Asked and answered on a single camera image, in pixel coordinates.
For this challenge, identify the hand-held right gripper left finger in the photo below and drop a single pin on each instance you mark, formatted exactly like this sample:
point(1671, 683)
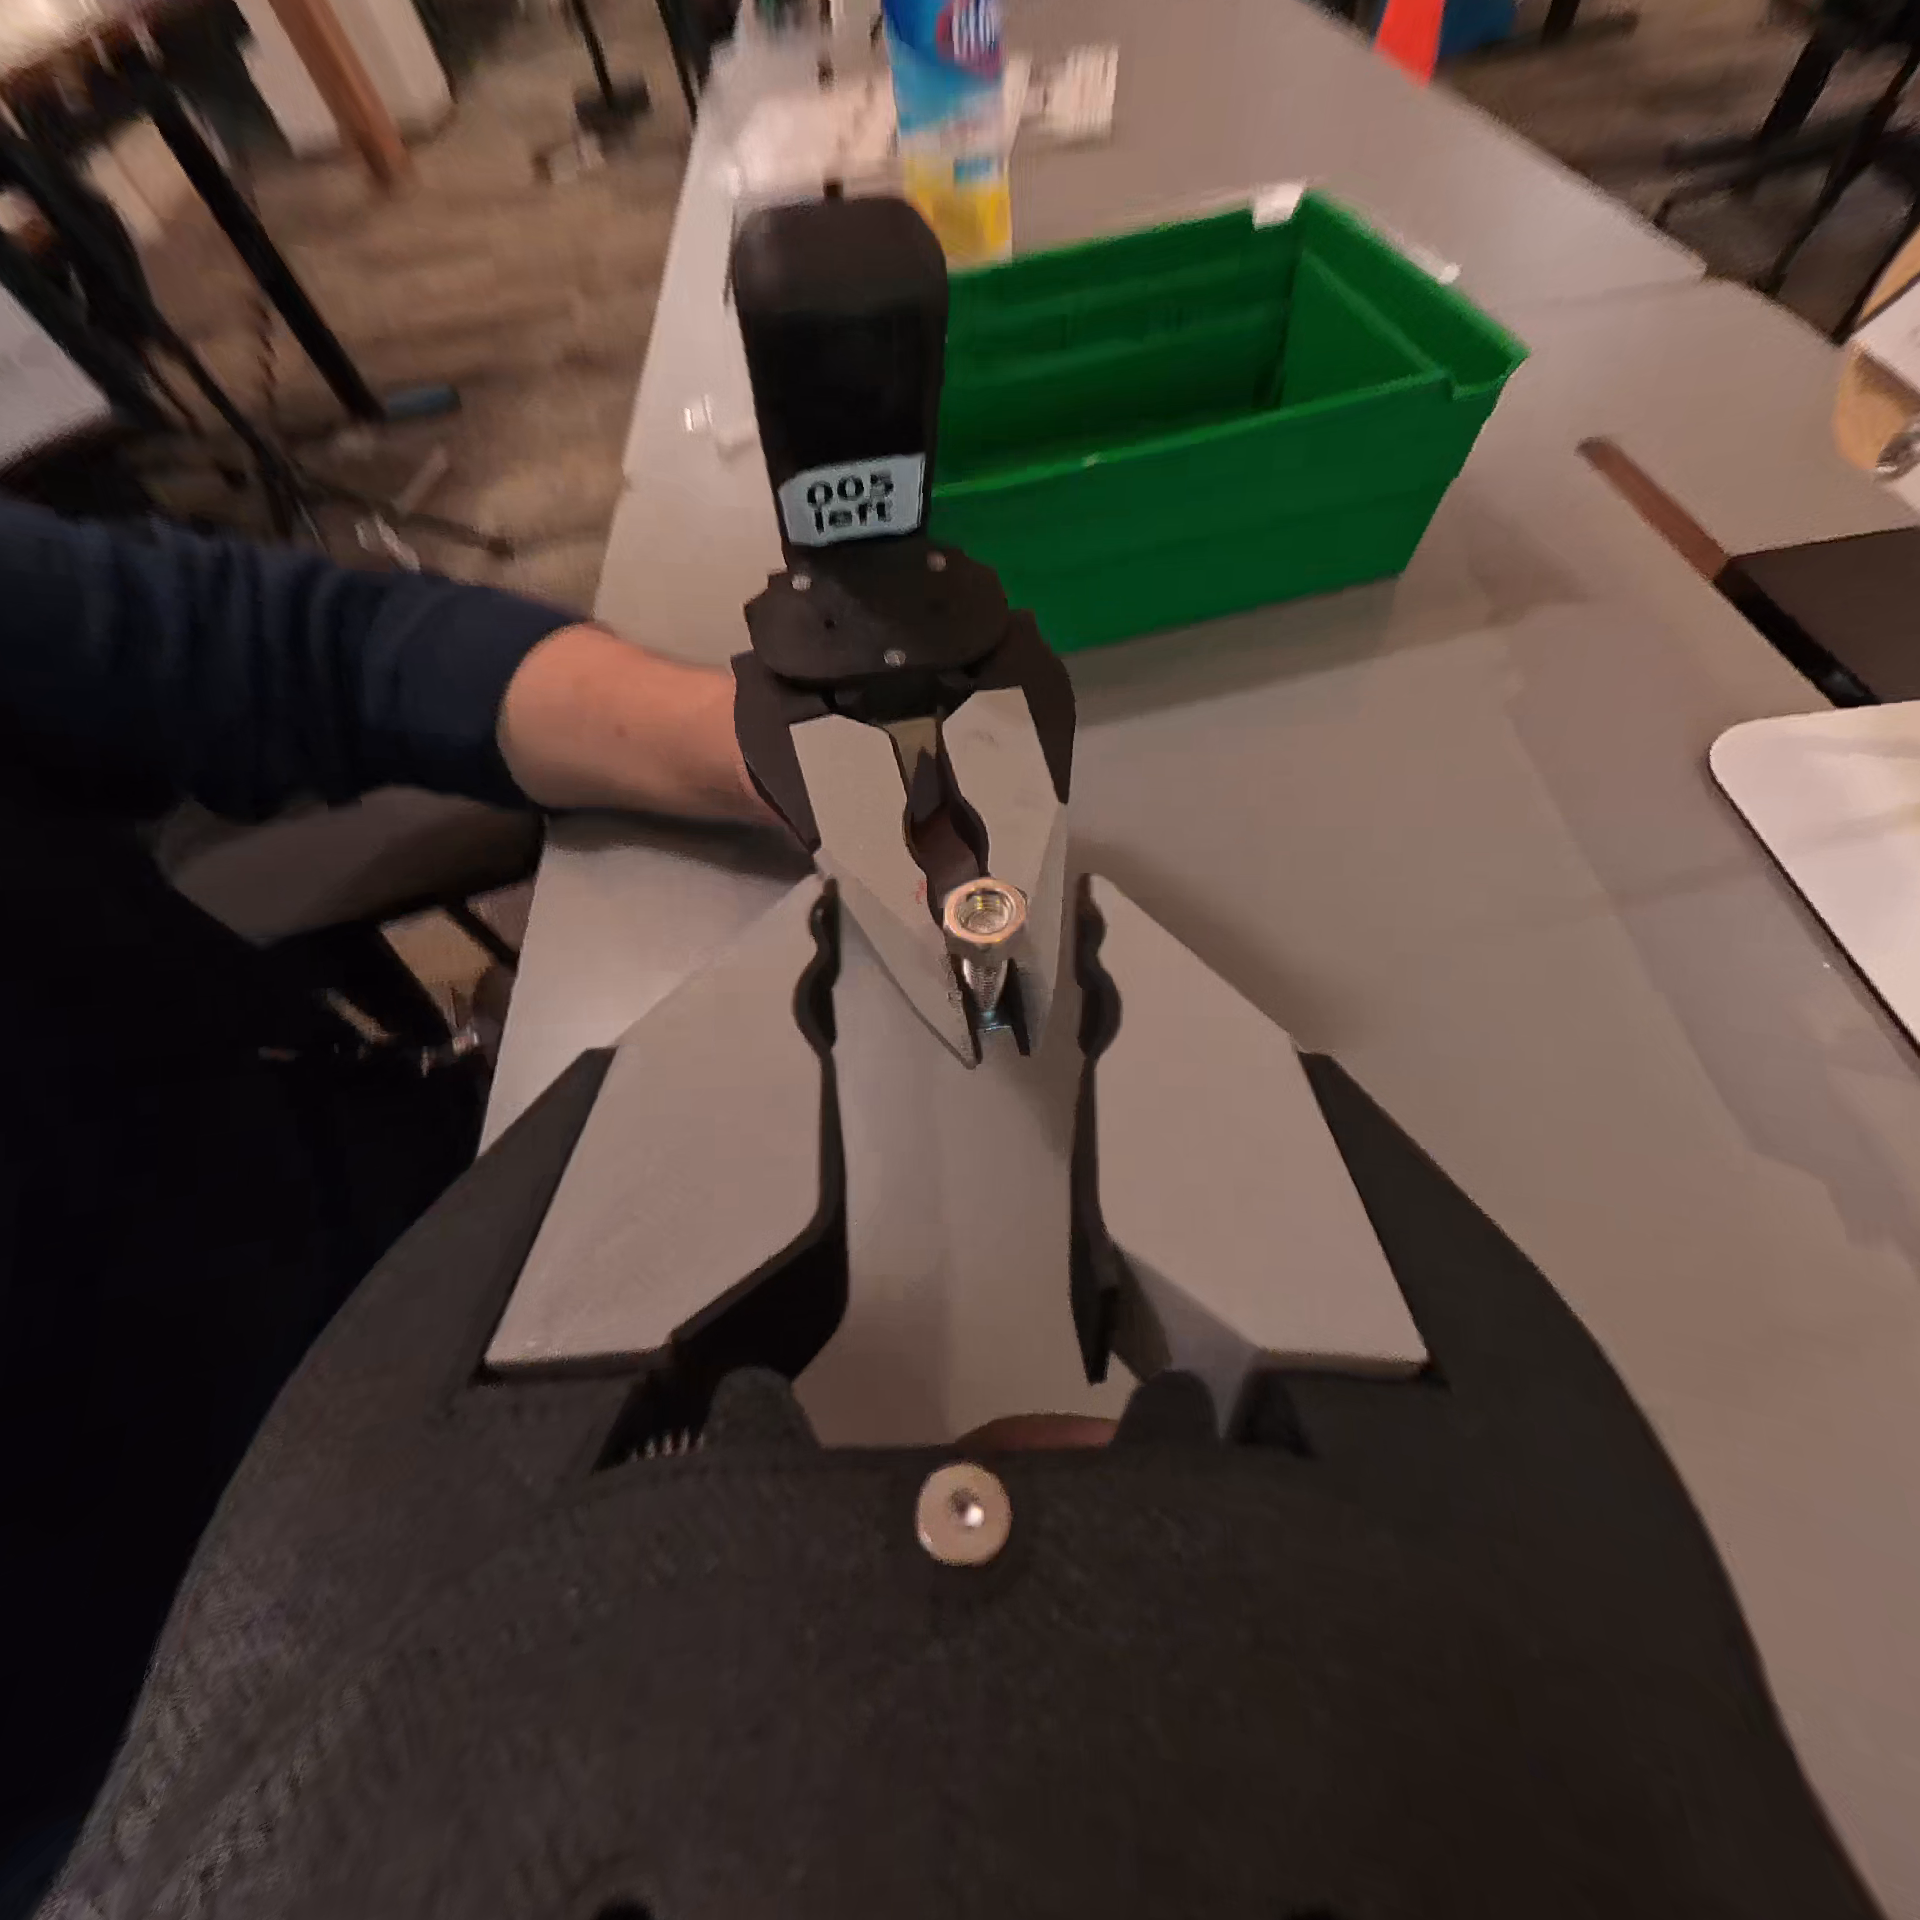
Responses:
point(688, 1184)

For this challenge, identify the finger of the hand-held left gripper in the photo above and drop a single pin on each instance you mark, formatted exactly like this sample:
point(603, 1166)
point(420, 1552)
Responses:
point(864, 870)
point(1034, 840)

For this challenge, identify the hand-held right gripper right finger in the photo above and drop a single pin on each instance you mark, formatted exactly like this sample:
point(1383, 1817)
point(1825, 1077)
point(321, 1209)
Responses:
point(1230, 1184)

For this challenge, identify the large steel hex nut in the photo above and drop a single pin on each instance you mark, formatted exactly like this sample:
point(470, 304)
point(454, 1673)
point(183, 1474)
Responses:
point(960, 919)

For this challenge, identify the long steel hex bolt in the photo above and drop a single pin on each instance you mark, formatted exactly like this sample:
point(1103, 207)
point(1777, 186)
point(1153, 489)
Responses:
point(984, 984)

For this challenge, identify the green plastic bin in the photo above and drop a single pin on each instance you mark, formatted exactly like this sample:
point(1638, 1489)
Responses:
point(1200, 450)

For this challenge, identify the person's left forearm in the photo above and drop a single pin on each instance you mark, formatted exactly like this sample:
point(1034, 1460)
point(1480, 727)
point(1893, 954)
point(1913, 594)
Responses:
point(301, 662)

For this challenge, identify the person's left hand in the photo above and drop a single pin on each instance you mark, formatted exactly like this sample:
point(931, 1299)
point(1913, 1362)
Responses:
point(721, 750)

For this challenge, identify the disinfecting wipes canister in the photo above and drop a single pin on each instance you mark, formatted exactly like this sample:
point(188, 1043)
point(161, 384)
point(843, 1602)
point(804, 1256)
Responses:
point(953, 134)

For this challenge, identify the white printed papers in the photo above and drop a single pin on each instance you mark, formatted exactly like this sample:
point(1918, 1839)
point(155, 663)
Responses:
point(1077, 89)

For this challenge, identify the orange traffic cone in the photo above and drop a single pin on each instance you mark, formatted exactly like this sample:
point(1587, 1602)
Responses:
point(1408, 30)

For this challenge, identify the white document stand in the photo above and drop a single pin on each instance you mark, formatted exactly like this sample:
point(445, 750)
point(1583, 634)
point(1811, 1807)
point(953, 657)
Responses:
point(1844, 840)

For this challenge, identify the instruction sign on stand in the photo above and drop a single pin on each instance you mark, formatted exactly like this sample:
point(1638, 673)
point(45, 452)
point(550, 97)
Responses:
point(1875, 389)

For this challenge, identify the wooden post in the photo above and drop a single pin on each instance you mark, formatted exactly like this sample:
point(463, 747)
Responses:
point(343, 89)

